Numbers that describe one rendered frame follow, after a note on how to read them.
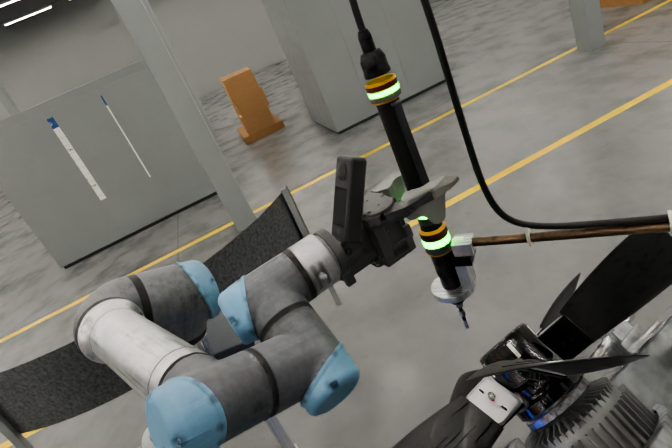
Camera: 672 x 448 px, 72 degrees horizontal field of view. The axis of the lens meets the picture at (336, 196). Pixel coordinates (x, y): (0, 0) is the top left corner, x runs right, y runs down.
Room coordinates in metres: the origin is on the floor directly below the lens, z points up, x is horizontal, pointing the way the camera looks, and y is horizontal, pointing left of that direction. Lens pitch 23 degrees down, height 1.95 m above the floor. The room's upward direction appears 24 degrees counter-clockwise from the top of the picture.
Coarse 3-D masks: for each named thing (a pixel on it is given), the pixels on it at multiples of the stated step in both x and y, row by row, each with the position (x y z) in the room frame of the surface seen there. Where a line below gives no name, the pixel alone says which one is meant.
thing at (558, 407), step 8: (576, 384) 0.60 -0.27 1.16; (584, 384) 0.58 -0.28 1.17; (568, 392) 0.58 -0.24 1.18; (576, 392) 0.56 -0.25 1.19; (560, 400) 0.57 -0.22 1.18; (568, 400) 0.56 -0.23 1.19; (552, 408) 0.57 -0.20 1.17; (560, 408) 0.55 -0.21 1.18; (544, 416) 0.56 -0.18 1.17; (552, 416) 0.55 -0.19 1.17; (528, 424) 0.58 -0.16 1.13; (536, 424) 0.57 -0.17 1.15; (544, 424) 0.56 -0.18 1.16
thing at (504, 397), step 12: (480, 384) 0.66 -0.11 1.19; (492, 384) 0.65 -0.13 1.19; (468, 396) 0.65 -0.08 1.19; (480, 396) 0.64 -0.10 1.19; (504, 396) 0.61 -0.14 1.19; (516, 396) 0.60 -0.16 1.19; (480, 408) 0.61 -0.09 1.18; (492, 408) 0.60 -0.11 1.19; (516, 408) 0.58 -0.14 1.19; (504, 420) 0.57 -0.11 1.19
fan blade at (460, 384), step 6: (468, 372) 0.84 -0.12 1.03; (474, 372) 0.81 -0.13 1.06; (462, 378) 0.86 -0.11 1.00; (456, 384) 0.88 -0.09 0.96; (462, 384) 0.84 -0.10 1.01; (468, 384) 0.80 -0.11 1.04; (474, 384) 0.78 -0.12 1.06; (456, 390) 0.85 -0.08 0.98; (462, 390) 0.82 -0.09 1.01; (468, 390) 0.79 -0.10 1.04; (456, 396) 0.83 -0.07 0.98
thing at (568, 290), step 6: (576, 276) 0.87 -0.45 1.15; (570, 282) 0.85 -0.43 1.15; (576, 282) 0.88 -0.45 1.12; (564, 288) 0.84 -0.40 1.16; (570, 288) 0.86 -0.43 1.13; (564, 294) 0.84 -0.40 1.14; (570, 294) 0.86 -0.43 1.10; (558, 300) 0.82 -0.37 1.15; (564, 300) 0.84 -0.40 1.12; (552, 306) 0.80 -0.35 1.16; (558, 306) 0.82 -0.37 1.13; (552, 312) 0.79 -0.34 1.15; (558, 312) 0.82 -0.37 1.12; (546, 318) 0.77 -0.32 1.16; (552, 318) 0.79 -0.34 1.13; (540, 324) 0.75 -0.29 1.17; (546, 324) 0.77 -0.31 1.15
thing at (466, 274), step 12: (468, 240) 0.59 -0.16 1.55; (456, 252) 0.59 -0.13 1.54; (468, 252) 0.58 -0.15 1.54; (456, 264) 0.59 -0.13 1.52; (468, 264) 0.58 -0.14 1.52; (468, 276) 0.59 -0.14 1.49; (432, 288) 0.63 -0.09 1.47; (468, 288) 0.59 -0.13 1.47; (444, 300) 0.59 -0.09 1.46; (456, 300) 0.58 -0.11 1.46
